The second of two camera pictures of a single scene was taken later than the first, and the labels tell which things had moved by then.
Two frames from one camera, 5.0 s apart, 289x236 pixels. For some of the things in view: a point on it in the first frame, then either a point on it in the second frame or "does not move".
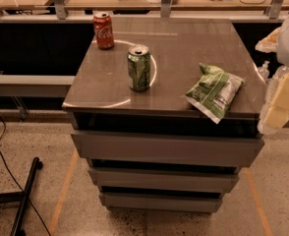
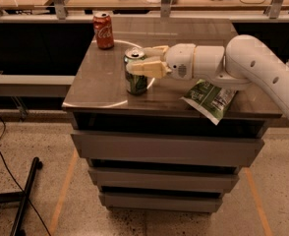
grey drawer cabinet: (149, 150) does not move
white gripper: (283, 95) to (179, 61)
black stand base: (21, 197) does not move
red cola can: (104, 30) does not move
